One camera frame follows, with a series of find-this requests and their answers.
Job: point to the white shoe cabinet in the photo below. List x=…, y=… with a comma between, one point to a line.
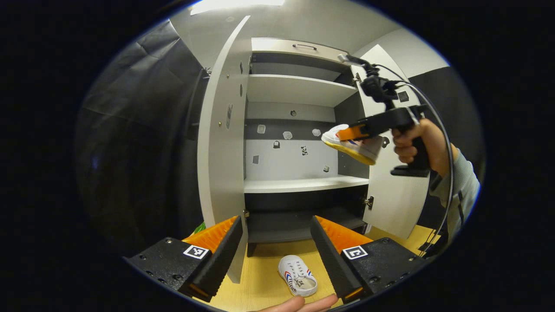
x=290, y=160

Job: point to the ceiling light panel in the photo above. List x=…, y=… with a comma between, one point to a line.
x=238, y=5

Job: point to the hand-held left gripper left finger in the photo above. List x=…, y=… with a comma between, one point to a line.
x=223, y=260

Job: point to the white striped canvas shoe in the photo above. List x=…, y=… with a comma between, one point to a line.
x=299, y=277
x=362, y=149

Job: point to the green object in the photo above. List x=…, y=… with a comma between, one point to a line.
x=199, y=229

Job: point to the white cabinet door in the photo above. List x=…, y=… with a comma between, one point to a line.
x=396, y=203
x=221, y=173

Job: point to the white cabinet drawer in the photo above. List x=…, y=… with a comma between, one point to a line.
x=273, y=45

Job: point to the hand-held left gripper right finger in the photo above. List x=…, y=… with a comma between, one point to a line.
x=334, y=260

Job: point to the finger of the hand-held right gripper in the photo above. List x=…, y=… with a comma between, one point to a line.
x=351, y=132

